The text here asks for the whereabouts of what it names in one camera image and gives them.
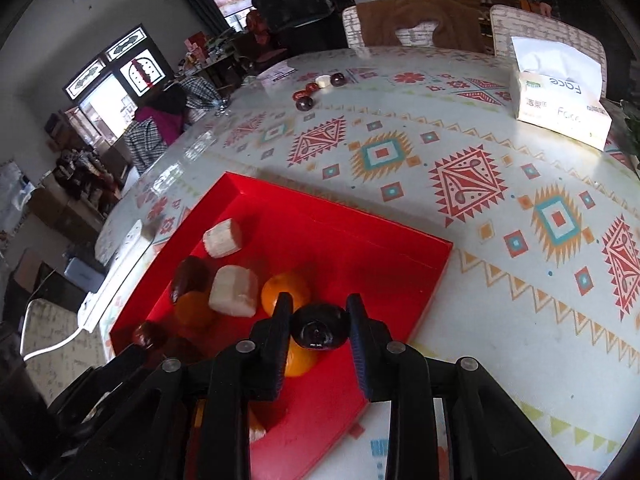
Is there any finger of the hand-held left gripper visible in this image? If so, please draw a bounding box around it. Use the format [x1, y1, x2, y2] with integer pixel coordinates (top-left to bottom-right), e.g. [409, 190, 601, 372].
[50, 342, 163, 413]

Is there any white cable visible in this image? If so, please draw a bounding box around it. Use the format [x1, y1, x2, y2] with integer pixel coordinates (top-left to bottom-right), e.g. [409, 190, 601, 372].
[22, 326, 84, 362]

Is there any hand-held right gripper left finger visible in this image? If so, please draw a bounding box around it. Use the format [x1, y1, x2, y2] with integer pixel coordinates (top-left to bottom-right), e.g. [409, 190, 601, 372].
[45, 291, 294, 480]

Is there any curtained window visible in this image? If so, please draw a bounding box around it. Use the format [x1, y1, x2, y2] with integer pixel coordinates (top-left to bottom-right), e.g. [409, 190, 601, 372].
[179, 0, 262, 32]

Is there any white paper card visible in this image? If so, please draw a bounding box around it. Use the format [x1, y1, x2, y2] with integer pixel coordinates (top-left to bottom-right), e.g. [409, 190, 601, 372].
[257, 62, 297, 84]

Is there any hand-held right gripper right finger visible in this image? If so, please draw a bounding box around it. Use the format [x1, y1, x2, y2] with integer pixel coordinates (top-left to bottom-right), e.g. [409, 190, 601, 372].
[345, 293, 576, 480]

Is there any patterned tablecloth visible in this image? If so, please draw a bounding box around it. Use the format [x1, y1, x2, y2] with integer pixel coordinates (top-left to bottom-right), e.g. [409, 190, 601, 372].
[95, 45, 640, 480]

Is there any window with black decor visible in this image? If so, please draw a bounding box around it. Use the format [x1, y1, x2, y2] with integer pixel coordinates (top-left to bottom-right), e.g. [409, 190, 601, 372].
[62, 24, 177, 127]

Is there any white power strip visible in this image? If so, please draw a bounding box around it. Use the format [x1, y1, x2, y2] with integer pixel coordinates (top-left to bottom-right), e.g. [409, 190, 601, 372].
[77, 219, 154, 332]

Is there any white patterned chair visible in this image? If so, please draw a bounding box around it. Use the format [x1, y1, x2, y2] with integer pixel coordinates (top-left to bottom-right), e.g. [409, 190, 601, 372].
[489, 4, 609, 97]

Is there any chair with brown cover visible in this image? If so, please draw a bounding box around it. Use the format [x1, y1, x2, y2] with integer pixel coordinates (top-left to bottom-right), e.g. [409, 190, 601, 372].
[342, 0, 487, 57]

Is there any white tissue box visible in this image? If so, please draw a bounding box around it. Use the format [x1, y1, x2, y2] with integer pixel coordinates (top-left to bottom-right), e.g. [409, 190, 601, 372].
[509, 36, 614, 152]

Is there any plaid shirt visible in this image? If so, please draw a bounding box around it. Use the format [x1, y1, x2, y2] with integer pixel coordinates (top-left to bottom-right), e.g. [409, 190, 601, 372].
[122, 119, 169, 173]

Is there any dark purple plum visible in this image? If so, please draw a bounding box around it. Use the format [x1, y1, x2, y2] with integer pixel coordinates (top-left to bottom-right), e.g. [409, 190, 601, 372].
[291, 303, 351, 350]
[170, 256, 210, 305]

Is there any red box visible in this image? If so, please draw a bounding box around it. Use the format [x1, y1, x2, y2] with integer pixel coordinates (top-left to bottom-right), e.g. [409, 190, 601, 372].
[109, 171, 454, 480]

